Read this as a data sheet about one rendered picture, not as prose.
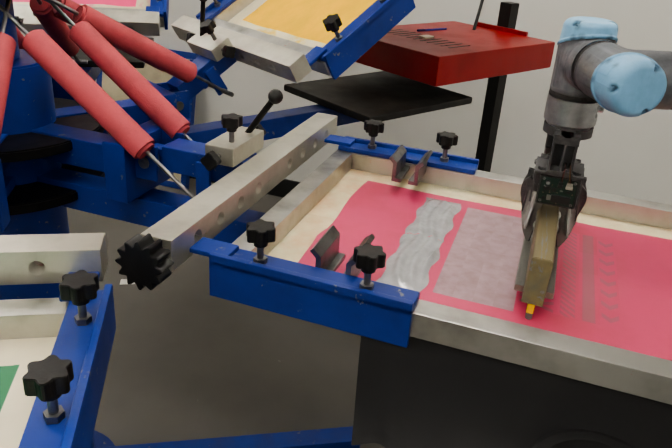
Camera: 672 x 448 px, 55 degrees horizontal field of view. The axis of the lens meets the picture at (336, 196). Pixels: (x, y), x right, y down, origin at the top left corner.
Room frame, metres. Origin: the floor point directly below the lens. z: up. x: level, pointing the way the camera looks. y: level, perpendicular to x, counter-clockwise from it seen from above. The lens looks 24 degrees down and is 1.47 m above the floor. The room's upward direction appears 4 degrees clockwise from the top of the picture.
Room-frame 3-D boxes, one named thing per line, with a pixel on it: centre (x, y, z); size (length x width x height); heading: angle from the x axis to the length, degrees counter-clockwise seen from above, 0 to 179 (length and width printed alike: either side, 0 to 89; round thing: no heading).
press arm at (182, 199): (1.10, 0.12, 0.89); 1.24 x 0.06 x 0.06; 72
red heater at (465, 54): (2.24, -0.34, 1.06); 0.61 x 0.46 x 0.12; 132
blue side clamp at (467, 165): (1.30, -0.15, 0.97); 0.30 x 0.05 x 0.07; 72
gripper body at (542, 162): (0.93, -0.34, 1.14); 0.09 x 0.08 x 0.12; 162
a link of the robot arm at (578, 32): (0.93, -0.34, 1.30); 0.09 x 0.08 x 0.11; 7
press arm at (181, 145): (1.14, 0.25, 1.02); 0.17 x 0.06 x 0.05; 72
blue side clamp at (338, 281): (0.78, 0.03, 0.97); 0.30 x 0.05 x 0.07; 72
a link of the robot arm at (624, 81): (0.83, -0.37, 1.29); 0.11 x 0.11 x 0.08; 7
